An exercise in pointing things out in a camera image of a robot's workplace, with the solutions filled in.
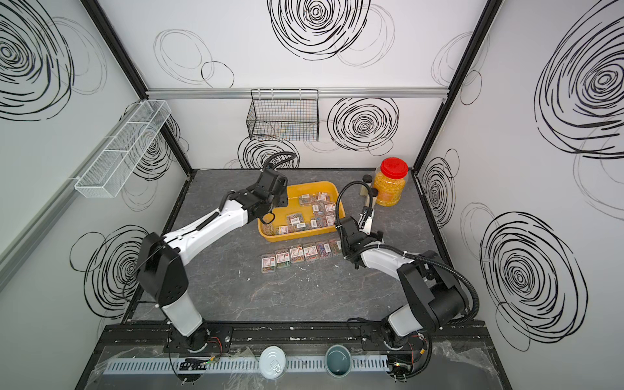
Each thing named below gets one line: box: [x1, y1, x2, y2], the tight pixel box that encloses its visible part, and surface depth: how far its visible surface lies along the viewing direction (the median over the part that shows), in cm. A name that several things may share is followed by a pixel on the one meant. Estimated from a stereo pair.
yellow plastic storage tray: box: [257, 181, 347, 243], surface depth 103 cm
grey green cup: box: [325, 344, 352, 379], surface depth 71 cm
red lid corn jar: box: [373, 156, 409, 208], surface depth 101 cm
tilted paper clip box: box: [262, 222, 276, 236], surface depth 96 cm
